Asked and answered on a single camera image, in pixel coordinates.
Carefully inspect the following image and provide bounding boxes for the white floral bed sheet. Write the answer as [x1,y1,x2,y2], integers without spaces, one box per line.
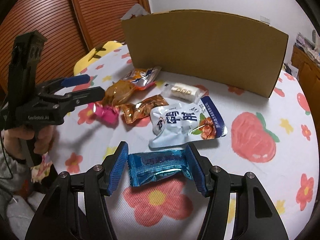
[30,43,316,240]

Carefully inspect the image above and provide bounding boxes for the pink snack wrapper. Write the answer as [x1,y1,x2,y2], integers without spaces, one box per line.
[93,102,119,125]

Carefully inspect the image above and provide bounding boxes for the blue foil snack packet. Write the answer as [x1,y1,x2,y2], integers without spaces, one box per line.
[127,149,193,187]

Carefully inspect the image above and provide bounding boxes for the brown jelly snack pack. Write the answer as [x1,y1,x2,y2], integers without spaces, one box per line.
[100,80,136,106]

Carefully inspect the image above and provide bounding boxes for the wooden louvered wardrobe door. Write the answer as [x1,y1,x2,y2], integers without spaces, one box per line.
[1,0,150,89]

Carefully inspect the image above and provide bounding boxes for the left hand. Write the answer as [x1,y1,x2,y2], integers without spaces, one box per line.
[3,126,55,159]

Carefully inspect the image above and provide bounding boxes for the wall switch plate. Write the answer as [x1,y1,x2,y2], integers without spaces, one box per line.
[260,16,271,25]

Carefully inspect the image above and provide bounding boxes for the silver orange snack pouch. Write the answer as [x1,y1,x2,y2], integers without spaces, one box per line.
[122,67,161,90]

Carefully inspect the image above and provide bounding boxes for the yellow plush toy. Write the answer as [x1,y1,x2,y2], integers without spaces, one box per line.
[73,41,123,76]

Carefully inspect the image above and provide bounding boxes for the wooden sideboard cabinet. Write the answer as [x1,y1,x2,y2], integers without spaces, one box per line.
[291,45,319,102]

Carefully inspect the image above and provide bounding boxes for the orange foil snack packet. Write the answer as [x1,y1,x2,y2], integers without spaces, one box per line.
[120,94,168,125]

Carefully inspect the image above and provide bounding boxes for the small white fan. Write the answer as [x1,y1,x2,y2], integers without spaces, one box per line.
[312,29,317,44]

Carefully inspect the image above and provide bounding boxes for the white blue walnut snack bag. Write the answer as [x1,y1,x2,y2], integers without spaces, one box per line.
[149,96,228,148]

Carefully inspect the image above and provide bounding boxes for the white roll candy packet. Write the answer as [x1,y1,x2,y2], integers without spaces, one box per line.
[161,82,207,103]

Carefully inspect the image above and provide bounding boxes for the brown cardboard box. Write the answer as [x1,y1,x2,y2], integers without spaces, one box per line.
[121,10,289,98]

